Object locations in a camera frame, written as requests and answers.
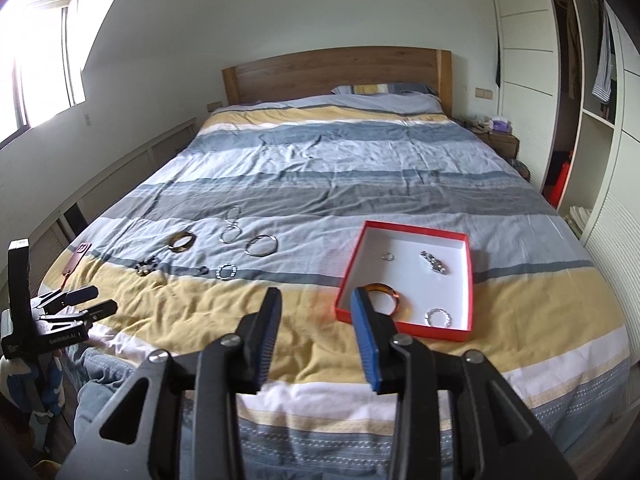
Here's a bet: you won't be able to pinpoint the red jewelry box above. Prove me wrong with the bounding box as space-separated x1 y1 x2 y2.
334 220 474 343

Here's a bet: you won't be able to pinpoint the window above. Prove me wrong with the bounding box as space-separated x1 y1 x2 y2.
0 0 88 148

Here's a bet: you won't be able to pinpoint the striped duvet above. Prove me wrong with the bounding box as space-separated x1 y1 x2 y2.
37 92 633 480

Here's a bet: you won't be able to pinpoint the folded white towels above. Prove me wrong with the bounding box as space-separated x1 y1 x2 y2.
565 205 596 238

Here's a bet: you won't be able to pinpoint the blue white cloth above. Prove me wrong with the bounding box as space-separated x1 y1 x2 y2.
0 357 66 413

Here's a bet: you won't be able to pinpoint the person's leg in jeans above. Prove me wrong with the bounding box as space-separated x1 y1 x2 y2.
65 345 156 456

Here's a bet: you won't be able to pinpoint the orange tortoiseshell bangle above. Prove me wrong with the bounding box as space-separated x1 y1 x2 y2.
364 284 401 320

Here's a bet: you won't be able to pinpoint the wooden nightstand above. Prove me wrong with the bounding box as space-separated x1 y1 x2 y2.
472 127 521 161

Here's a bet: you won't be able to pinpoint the thin silver bangle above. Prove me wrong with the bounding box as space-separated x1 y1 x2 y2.
244 234 278 258

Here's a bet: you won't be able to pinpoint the wooden headboard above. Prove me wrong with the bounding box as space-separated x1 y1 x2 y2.
221 46 453 118

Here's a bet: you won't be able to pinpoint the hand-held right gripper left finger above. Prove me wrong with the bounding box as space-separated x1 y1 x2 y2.
55 287 282 480

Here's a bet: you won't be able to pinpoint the red object in wardrobe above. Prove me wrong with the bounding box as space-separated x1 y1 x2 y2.
550 160 573 208

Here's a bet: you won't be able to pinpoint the striped pillow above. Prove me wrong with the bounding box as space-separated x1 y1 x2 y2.
331 81 441 97

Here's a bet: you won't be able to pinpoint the silver ring chain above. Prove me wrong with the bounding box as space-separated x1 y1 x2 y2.
219 205 243 245

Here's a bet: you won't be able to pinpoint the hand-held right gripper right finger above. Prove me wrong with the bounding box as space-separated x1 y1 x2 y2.
350 287 586 480

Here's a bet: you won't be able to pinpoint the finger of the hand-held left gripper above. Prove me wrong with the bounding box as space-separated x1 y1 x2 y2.
32 285 99 311
45 300 119 325

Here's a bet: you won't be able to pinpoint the white wardrobe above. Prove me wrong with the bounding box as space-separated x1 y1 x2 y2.
487 0 640 341

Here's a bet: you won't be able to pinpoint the chunky silver chain bracelet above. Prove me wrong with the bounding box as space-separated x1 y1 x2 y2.
420 250 448 276

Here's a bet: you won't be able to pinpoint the dark tortoiseshell bangle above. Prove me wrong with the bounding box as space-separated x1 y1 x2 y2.
167 230 197 253

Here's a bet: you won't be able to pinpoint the striped hanging shirt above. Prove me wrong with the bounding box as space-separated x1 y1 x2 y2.
591 7 615 106

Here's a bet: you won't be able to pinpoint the brown hanging garment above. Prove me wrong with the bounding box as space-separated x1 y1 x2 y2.
565 0 583 96

